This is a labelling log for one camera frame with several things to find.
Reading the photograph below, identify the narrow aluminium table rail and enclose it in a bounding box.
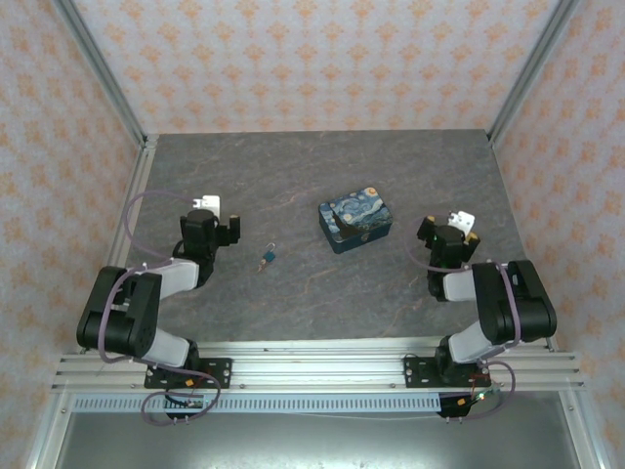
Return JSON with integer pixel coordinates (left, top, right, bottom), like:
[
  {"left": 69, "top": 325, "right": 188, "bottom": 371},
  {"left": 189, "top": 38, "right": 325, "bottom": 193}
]
[{"left": 77, "top": 334, "right": 558, "bottom": 356}]

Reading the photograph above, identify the aluminium side rail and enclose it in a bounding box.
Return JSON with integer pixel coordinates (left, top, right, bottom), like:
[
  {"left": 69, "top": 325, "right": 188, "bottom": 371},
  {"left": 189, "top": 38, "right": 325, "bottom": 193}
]
[{"left": 77, "top": 136, "right": 160, "bottom": 353}]

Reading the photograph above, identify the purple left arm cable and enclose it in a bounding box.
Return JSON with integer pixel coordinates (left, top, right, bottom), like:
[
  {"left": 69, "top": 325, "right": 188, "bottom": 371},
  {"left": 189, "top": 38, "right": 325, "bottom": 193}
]
[{"left": 97, "top": 190, "right": 222, "bottom": 427}]

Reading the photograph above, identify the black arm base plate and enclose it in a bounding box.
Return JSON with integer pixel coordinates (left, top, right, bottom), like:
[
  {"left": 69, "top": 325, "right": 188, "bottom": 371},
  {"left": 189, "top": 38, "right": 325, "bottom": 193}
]
[
  {"left": 403, "top": 355, "right": 489, "bottom": 390},
  {"left": 144, "top": 358, "right": 233, "bottom": 390}
]

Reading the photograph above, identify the aluminium frame leg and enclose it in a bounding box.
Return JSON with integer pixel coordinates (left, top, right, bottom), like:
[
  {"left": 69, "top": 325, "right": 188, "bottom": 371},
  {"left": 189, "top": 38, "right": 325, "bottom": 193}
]
[
  {"left": 26, "top": 390, "right": 74, "bottom": 469},
  {"left": 561, "top": 390, "right": 605, "bottom": 469}
]

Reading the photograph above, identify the aluminium frame post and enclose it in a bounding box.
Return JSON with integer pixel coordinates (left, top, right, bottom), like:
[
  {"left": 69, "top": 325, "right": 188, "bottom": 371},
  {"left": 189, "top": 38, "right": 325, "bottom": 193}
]
[
  {"left": 485, "top": 0, "right": 577, "bottom": 146},
  {"left": 51, "top": 0, "right": 147, "bottom": 148}
]

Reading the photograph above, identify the wide aluminium base rail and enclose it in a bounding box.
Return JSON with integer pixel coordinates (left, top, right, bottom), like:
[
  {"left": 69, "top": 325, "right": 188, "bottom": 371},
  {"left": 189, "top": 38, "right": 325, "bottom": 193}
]
[{"left": 51, "top": 354, "right": 585, "bottom": 392}]

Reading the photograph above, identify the white slotted cable duct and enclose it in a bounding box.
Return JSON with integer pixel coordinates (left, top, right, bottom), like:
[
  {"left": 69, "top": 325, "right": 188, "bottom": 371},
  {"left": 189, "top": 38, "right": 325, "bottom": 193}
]
[{"left": 72, "top": 394, "right": 443, "bottom": 414}]

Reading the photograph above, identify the starry night tin box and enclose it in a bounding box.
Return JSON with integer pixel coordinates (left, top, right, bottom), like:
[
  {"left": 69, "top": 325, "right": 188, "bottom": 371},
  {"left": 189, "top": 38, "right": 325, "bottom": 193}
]
[{"left": 317, "top": 185, "right": 395, "bottom": 256}]

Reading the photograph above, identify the grey metal lower shelf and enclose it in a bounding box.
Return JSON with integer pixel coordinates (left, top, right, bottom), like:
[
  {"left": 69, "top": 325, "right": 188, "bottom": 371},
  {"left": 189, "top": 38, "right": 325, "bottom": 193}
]
[{"left": 53, "top": 409, "right": 587, "bottom": 469}]

